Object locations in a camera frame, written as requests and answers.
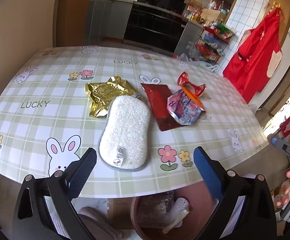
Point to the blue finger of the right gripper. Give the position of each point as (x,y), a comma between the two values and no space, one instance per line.
(274,141)

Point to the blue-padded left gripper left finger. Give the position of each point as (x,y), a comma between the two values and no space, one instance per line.
(78,173)

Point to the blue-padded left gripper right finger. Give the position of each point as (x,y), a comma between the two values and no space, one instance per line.
(210,171)

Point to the white sponge pad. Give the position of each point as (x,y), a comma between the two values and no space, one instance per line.
(123,144)

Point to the orange snack wrapper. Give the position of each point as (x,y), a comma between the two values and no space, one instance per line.
(193,97)

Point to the gold foil wrapper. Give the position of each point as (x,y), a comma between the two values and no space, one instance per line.
(101,94)

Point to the dark red snack wrapper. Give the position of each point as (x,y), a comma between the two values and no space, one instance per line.
(157,96)

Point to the clear plastic bag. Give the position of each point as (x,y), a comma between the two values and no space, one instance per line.
(153,210)

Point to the brown plastic trash bin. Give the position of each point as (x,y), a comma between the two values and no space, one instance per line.
(200,210)

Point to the grey kitchen base cabinets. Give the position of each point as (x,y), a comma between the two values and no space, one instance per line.
(106,21)

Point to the grey striped chair cushion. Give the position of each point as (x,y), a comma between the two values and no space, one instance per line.
(93,220)

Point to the white foam net sleeve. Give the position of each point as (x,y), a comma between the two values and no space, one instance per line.
(178,212)

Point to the pink blue printed wrapper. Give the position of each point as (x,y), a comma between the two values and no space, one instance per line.
(184,110)

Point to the green plaid bunny tablecloth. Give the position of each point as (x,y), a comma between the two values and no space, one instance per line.
(63,101)

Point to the red hanging apron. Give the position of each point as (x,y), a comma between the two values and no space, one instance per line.
(257,58)

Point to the white plastic bag on floor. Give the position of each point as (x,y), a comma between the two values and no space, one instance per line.
(214,68)

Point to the crumpled red wrapper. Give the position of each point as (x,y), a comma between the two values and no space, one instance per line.
(183,81)

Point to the black oven stove unit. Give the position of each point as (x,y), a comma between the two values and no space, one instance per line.
(156,24)

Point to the beige refrigerator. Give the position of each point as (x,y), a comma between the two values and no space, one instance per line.
(25,27)

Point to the black wire storage rack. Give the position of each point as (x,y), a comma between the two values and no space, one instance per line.
(211,44)

